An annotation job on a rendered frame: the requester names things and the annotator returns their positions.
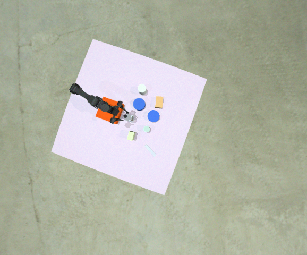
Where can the blue disc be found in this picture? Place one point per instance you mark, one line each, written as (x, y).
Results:
(139, 104)
(153, 116)

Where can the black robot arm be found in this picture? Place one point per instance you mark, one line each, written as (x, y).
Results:
(94, 101)

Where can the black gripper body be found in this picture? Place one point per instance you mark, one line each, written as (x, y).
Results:
(112, 120)

